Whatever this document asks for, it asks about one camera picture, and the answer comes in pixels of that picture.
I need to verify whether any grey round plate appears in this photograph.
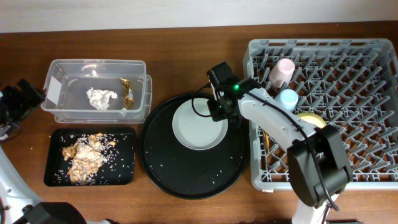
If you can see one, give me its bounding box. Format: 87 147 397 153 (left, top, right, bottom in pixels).
172 98 228 151

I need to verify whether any wooden chopstick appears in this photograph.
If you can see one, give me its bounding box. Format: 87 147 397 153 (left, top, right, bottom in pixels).
262 130 269 153

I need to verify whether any blue cup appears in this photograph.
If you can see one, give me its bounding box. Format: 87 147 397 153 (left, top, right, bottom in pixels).
274 89 299 111

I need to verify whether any pink cup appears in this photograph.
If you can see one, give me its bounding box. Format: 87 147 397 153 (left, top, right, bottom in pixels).
269 58 295 88

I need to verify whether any white tissue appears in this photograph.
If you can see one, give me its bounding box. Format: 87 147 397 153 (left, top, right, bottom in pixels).
86 88 118 110

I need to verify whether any yellow bowl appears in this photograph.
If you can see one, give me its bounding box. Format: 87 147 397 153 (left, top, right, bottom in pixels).
297 113 326 128

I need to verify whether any nuts and rice food waste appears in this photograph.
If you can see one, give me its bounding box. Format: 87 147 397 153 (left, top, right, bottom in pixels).
49 133 133 186

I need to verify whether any gold snack wrapper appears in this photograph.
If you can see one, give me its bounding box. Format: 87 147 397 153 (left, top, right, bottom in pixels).
120 78 134 110

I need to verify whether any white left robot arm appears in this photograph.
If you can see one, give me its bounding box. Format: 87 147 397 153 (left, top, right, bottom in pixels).
1 79 91 224

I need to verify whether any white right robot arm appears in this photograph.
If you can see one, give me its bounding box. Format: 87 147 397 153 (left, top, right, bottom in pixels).
208 78 353 223

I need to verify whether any clear plastic waste bin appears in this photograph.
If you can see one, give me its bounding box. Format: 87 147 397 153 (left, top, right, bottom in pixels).
41 59 152 124

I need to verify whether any grey dishwasher rack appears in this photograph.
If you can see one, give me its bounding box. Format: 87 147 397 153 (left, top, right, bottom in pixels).
243 39 397 190

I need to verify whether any round black serving tray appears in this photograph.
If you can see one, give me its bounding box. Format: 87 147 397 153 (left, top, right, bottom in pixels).
139 94 249 199

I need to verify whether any black rectangular tray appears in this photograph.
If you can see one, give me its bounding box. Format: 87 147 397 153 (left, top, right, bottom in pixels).
44 127 136 187

